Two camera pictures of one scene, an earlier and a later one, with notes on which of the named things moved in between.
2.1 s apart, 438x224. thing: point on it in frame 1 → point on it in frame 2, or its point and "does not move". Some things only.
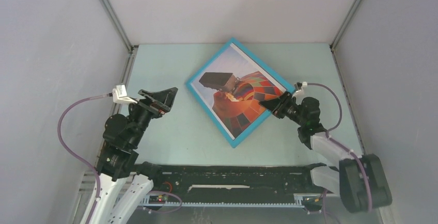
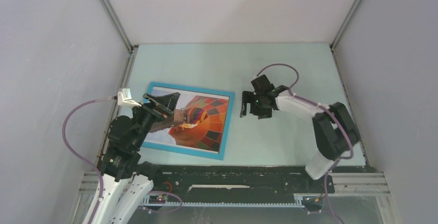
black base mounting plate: x=229 y=180 does not move
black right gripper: x=277 y=105 → x=249 y=97
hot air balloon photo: x=233 y=85 → x=198 y=123
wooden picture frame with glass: x=230 y=86 → x=199 y=125
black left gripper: x=162 y=100 does not move
